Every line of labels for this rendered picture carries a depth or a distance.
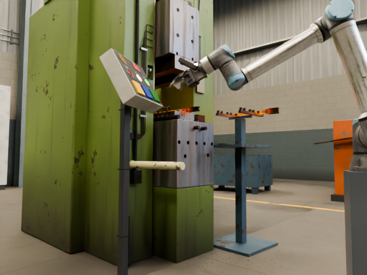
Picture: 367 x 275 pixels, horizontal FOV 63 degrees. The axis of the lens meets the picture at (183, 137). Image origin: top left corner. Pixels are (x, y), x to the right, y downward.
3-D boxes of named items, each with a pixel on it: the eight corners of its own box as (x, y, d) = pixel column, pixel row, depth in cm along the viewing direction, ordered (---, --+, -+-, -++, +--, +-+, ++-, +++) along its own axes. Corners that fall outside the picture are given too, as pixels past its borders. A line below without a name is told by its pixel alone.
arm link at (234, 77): (246, 82, 160) (235, 63, 162) (246, 77, 149) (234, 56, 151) (231, 91, 162) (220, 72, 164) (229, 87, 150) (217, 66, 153)
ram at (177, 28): (206, 65, 227) (206, 14, 230) (169, 52, 199) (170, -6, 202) (167, 75, 256) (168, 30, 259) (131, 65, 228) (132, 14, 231)
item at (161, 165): (185, 171, 161) (185, 161, 161) (179, 171, 157) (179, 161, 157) (135, 168, 191) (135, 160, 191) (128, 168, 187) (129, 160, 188)
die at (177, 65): (194, 73, 217) (194, 61, 218) (175, 67, 202) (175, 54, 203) (155, 83, 246) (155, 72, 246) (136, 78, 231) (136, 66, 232)
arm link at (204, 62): (204, 53, 156) (208, 59, 165) (196, 59, 157) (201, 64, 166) (212, 67, 154) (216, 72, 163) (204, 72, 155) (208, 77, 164)
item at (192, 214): (213, 250, 215) (213, 184, 218) (176, 263, 187) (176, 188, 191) (160, 235, 253) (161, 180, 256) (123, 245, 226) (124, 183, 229)
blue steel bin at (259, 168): (273, 190, 606) (272, 155, 610) (258, 194, 540) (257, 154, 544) (220, 186, 675) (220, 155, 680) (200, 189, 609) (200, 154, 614)
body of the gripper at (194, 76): (186, 86, 159) (205, 73, 156) (179, 73, 160) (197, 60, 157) (190, 89, 166) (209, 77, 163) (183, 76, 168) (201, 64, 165)
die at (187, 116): (194, 122, 215) (194, 111, 215) (174, 120, 200) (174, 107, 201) (155, 126, 243) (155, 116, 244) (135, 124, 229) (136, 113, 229)
